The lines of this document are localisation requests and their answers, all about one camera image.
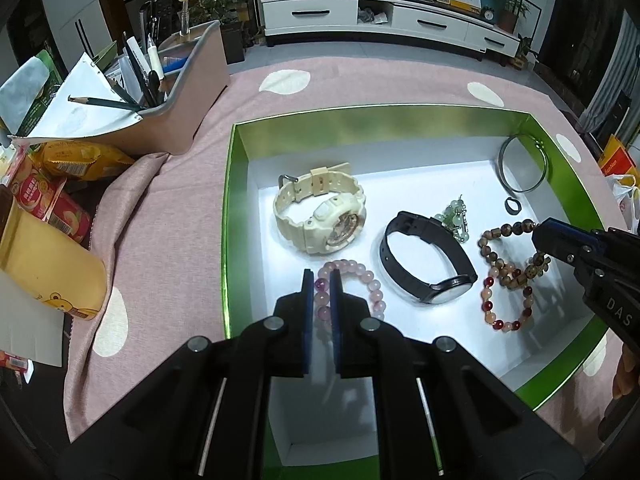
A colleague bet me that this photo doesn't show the red orange bead bracelet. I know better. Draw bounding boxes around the red orange bead bracelet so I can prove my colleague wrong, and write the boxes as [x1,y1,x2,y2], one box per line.
[480,260,535,333]

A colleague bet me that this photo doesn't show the tall potted plant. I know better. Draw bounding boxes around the tall potted plant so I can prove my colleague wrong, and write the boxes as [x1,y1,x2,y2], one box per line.
[500,0,531,33]

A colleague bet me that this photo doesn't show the pink pen holder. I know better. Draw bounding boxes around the pink pen holder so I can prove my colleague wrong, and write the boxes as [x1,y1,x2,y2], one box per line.
[107,20,232,156]

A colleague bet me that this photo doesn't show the white paper sheet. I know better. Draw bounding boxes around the white paper sheet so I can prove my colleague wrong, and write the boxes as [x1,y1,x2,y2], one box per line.
[10,52,143,138]

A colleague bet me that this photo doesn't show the white marker pen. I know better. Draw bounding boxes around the white marker pen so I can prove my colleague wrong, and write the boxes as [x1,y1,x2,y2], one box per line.
[146,35,166,78]

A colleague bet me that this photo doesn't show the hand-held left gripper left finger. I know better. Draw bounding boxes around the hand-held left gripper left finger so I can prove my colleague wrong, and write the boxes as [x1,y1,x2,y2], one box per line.
[55,269,317,480]

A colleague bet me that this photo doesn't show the yellow snack bag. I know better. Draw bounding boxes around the yellow snack bag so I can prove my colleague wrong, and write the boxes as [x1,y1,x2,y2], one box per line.
[32,140,136,181]

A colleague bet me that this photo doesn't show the black wrist watch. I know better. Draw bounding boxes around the black wrist watch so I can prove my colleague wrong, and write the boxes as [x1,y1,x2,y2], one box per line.
[378,210,478,306]

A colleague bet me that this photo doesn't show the white plastic bag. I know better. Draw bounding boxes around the white plastic bag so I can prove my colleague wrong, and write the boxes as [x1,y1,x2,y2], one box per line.
[607,175,640,236]

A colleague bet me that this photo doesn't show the silver bangle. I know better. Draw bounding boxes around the silver bangle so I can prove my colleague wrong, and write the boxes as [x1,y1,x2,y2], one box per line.
[497,132,548,193]

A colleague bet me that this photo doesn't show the brown wooden bead bracelet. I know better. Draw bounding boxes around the brown wooden bead bracelet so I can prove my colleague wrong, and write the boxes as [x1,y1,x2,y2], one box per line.
[477,217,551,291]

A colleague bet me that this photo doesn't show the green cardboard box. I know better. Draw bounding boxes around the green cardboard box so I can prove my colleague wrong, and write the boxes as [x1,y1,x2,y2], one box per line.
[220,105,623,480]

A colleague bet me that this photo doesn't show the small potted plant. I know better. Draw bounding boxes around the small potted plant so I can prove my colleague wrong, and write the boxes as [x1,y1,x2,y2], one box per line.
[510,35,536,71]

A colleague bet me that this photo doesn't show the potted floor plant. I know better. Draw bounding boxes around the potted floor plant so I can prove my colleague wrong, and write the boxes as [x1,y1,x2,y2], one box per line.
[190,0,251,63]

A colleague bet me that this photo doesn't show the pink polka dot tablecloth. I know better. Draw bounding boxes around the pink polka dot tablecloth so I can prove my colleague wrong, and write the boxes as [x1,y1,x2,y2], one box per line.
[65,55,640,443]

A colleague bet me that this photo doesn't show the yellow paper bag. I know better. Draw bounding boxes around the yellow paper bag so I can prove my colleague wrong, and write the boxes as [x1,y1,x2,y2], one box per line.
[597,132,640,181]

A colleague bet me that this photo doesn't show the dark pencil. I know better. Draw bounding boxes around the dark pencil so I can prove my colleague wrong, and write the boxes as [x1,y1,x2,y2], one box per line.
[67,95,146,111]

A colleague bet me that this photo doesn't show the pink bead bracelet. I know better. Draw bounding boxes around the pink bead bracelet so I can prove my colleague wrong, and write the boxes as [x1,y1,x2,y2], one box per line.
[312,259,386,323]

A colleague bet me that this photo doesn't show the person's right hand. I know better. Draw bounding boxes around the person's right hand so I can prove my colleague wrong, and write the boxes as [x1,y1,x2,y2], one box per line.
[612,345,640,401]

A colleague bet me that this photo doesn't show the white cabinet doors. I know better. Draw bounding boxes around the white cabinet doors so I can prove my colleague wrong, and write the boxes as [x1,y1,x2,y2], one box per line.
[37,0,118,61]

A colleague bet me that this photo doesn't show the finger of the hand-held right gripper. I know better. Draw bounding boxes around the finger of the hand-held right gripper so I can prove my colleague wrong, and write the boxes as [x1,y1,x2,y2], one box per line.
[531,217,601,265]

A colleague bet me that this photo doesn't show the green jade pendant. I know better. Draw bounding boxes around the green jade pendant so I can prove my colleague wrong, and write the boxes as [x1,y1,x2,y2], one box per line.
[434,197,472,245]

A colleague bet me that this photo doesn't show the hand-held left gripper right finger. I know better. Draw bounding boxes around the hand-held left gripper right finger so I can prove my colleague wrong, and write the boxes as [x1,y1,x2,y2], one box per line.
[329,269,586,480]

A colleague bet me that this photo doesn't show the yellow bear cup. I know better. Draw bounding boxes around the yellow bear cup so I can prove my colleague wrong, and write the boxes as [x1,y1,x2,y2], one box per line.
[0,205,108,321]

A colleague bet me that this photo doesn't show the white television cabinet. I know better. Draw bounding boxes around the white television cabinet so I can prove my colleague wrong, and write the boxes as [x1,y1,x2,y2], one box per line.
[260,0,521,58]

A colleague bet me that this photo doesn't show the green white packet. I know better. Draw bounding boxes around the green white packet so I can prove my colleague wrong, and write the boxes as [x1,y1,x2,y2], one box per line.
[0,52,61,133]

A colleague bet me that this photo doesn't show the cream wrist watch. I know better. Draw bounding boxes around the cream wrist watch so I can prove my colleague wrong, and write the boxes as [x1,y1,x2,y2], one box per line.
[272,162,368,256]

